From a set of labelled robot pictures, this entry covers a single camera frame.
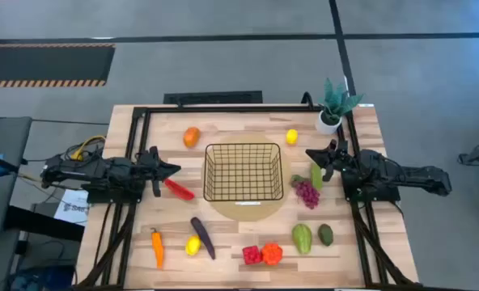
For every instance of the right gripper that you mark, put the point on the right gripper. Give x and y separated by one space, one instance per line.
337 159

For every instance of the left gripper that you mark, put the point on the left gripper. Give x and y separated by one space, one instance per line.
150 167

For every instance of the green cucumber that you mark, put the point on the green cucumber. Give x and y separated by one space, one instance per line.
316 177

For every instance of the small yellow lemon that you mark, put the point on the small yellow lemon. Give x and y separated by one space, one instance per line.
291 137

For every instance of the orange mango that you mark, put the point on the orange mango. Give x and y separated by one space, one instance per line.
191 137

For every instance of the purple grape bunch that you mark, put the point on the purple grape bunch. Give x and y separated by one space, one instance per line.
307 194

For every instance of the purple eggplant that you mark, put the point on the purple eggplant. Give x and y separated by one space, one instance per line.
203 238

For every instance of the dark green avocado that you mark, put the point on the dark green avocado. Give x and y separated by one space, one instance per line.
325 235

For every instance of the large yellow lemon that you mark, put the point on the large yellow lemon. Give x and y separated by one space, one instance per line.
193 245

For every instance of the orange carrot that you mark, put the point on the orange carrot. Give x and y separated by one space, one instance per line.
158 252

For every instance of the green starfruit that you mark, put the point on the green starfruit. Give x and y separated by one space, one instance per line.
302 239

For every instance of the round tan woven placemat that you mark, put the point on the round tan woven placemat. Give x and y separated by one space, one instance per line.
247 212

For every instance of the orange bell pepper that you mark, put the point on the orange bell pepper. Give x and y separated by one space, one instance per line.
272 254

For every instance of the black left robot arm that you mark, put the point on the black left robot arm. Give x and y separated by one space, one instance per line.
81 171

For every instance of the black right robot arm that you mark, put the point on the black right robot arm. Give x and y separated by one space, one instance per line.
405 174

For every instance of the green plant in white pot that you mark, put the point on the green plant in white pot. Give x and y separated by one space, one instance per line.
328 121

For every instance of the black floor vent grate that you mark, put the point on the black floor vent grate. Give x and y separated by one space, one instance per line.
213 98

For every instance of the white printed paper sheet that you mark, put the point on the white printed paper sheet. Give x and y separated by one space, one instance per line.
75 208

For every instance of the black hazard-striped floor mat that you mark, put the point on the black hazard-striped floor mat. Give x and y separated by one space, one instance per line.
41 64

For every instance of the dark blue bag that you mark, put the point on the dark blue bag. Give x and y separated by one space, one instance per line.
41 279

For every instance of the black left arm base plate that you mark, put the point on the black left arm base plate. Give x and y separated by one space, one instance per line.
102 197

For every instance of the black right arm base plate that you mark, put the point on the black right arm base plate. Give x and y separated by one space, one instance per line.
385 194

